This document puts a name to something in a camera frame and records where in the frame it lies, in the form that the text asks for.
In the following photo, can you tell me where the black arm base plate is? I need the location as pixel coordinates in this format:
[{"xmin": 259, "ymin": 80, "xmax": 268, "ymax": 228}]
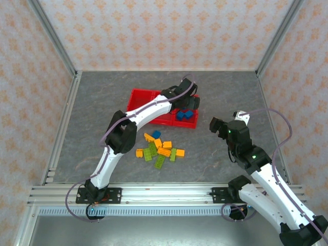
[
  {"xmin": 75, "ymin": 187, "xmax": 122, "ymax": 205},
  {"xmin": 211, "ymin": 187, "xmax": 233, "ymax": 204}
]

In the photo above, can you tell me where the thin aluminium floor rail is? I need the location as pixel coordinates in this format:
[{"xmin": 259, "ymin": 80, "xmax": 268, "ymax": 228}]
[{"xmin": 76, "ymin": 68, "xmax": 258, "ymax": 73}]

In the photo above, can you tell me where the wide aluminium mounting rail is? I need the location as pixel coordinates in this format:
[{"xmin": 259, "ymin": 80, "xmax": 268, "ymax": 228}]
[{"xmin": 27, "ymin": 182, "xmax": 308, "ymax": 206}]

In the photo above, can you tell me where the grey slotted cable duct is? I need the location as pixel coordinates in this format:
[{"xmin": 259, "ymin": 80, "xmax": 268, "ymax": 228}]
[{"xmin": 37, "ymin": 206, "xmax": 231, "ymax": 217}]

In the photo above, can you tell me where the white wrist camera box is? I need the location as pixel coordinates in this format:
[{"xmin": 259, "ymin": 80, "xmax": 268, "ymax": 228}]
[{"xmin": 233, "ymin": 110, "xmax": 251, "ymax": 127}]

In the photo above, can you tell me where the purple cable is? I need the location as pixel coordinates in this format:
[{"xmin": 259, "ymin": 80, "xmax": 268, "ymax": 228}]
[
  {"xmin": 221, "ymin": 108, "xmax": 328, "ymax": 246},
  {"xmin": 65, "ymin": 73, "xmax": 198, "ymax": 223}
]

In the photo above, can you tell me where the aluminium frame post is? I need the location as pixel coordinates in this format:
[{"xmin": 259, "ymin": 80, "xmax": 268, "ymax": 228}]
[
  {"xmin": 13, "ymin": 204, "xmax": 39, "ymax": 246},
  {"xmin": 255, "ymin": 0, "xmax": 306, "ymax": 78},
  {"xmin": 27, "ymin": 0, "xmax": 78, "ymax": 78}
]

